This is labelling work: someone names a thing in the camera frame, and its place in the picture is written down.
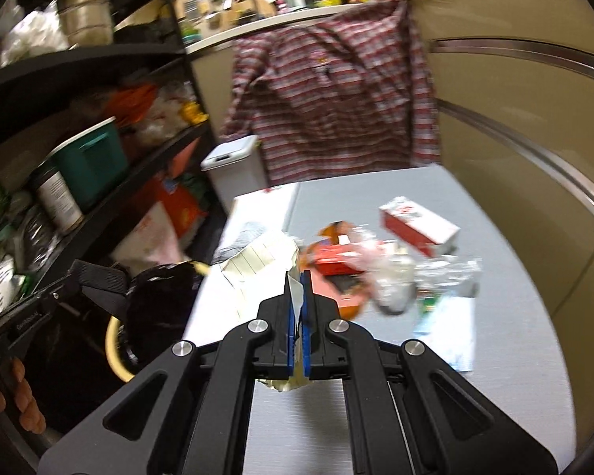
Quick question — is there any orange plastic snack wrapper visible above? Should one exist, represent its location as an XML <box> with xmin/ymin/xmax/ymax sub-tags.
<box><xmin>298</xmin><ymin>221</ymin><xmax>375</xmax><ymax>321</ymax></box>

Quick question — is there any white paper sheet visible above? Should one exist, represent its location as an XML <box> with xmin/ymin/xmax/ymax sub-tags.
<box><xmin>220</xmin><ymin>230</ymin><xmax>303</xmax><ymax>369</ymax></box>

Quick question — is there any clear plastic bag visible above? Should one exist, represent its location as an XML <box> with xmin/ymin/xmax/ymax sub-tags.
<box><xmin>351</xmin><ymin>239</ymin><xmax>483</xmax><ymax>314</ymax></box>

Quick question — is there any red white milk carton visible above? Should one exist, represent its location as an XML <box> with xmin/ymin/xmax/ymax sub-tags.
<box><xmin>380</xmin><ymin>196</ymin><xmax>460</xmax><ymax>257</ymax></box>

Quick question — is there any white lidded trash bin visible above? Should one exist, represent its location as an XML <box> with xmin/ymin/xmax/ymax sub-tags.
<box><xmin>200</xmin><ymin>135</ymin><xmax>268</xmax><ymax>213</ymax></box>

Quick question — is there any person's left hand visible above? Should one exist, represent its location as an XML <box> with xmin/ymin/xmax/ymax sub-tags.
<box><xmin>0</xmin><ymin>357</ymin><xmax>46</xmax><ymax>434</ymax></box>

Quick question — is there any black bag lined basin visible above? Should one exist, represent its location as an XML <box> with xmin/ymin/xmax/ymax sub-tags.
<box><xmin>105</xmin><ymin>260</ymin><xmax>209</xmax><ymax>383</ymax></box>

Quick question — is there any pink white rice bag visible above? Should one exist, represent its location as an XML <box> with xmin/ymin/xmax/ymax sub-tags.
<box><xmin>111</xmin><ymin>201</ymin><xmax>185</xmax><ymax>277</ymax></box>

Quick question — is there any white labelled jar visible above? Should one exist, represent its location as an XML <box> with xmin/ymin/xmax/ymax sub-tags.
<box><xmin>36</xmin><ymin>164</ymin><xmax>83</xmax><ymax>235</ymax></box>

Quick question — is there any orange red plastic bag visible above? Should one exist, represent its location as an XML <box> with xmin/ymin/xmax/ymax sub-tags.
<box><xmin>131</xmin><ymin>172</ymin><xmax>206</xmax><ymax>242</ymax></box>

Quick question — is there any teal plastic storage box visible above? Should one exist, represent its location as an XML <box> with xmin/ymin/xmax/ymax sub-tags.
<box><xmin>48</xmin><ymin>117</ymin><xmax>128</xmax><ymax>207</ymax></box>

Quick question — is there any black metal shelf rack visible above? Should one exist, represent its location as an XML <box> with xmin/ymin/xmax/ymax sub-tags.
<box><xmin>0</xmin><ymin>0</ymin><xmax>219</xmax><ymax>337</ymax></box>

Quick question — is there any red plaid shirt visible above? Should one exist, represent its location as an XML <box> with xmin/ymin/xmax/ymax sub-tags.
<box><xmin>221</xmin><ymin>0</ymin><xmax>442</xmax><ymax>186</ymax></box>

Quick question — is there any yellow toy on shelf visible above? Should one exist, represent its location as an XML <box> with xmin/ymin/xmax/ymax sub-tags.
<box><xmin>179</xmin><ymin>101</ymin><xmax>209</xmax><ymax>125</ymax></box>

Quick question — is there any metal pot on shelf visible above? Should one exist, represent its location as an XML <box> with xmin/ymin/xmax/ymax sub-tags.
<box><xmin>55</xmin><ymin>0</ymin><xmax>113</xmax><ymax>47</ymax></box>

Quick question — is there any beige cabinet with metal trim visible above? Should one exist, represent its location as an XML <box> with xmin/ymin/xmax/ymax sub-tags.
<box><xmin>412</xmin><ymin>0</ymin><xmax>594</xmax><ymax>452</ymax></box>

